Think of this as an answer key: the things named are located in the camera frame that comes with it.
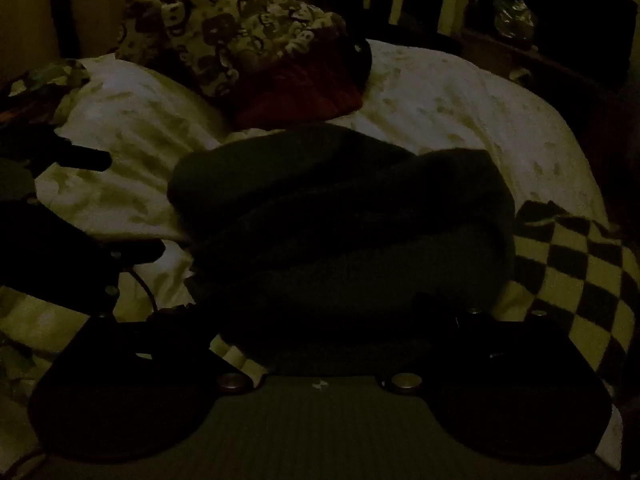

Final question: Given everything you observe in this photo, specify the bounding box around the camouflage patterned cloth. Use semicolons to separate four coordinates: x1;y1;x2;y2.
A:
0;57;92;128

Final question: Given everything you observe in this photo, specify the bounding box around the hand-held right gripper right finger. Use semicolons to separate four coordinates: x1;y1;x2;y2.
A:
430;302;571;363

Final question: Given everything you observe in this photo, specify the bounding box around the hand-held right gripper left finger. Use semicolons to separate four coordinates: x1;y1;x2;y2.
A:
82;305;223;368

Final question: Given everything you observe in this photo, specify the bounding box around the dark garment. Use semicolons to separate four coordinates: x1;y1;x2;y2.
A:
166;124;517;361

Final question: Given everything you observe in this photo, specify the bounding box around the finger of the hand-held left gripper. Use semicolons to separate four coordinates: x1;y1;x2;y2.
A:
82;236;167;267
30;139;114;175

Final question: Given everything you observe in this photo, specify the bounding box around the black cable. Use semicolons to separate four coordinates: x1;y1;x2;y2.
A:
126;264;162;314

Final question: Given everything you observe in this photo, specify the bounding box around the dark red cloth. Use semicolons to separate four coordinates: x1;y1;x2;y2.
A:
225;27;373;128

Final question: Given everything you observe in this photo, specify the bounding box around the checkered blanket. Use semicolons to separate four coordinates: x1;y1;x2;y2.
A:
492;200;640;396

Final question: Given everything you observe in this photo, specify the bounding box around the shiny crumpled object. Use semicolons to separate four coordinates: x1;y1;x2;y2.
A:
491;0;540;52

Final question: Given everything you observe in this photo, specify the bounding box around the dark wooden nightstand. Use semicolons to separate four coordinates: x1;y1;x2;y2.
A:
457;25;640;201

